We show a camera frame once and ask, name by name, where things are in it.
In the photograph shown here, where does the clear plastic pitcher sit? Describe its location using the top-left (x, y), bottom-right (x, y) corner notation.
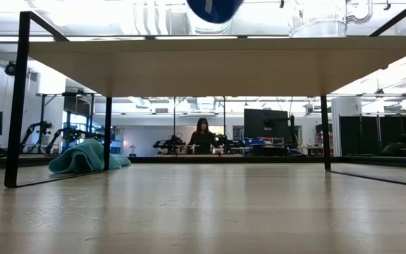
top-left (287, 0), bottom-right (374, 38)

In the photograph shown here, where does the black room partition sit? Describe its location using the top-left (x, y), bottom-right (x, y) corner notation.
top-left (339, 115), bottom-right (406, 157)

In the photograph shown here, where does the blue mug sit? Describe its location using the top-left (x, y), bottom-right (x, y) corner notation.
top-left (186, 0), bottom-right (245, 25)

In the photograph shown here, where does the standing person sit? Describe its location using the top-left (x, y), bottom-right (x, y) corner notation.
top-left (187, 118), bottom-right (217, 155)

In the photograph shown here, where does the black computer monitor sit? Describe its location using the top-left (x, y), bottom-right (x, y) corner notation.
top-left (243, 108), bottom-right (290, 139)

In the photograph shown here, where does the black background station frame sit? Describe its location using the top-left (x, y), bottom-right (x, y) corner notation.
top-left (36, 90), bottom-right (97, 153)

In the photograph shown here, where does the black wall camera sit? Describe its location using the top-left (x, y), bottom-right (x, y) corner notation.
top-left (4, 61), bottom-right (18, 77)

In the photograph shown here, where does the teal cloth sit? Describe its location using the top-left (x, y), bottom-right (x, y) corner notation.
top-left (49, 138), bottom-right (132, 175)

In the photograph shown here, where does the wooden shelf with black frame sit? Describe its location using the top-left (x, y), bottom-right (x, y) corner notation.
top-left (4, 4), bottom-right (406, 188)

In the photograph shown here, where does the seated person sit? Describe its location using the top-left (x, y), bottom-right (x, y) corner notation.
top-left (381, 133), bottom-right (406, 157)

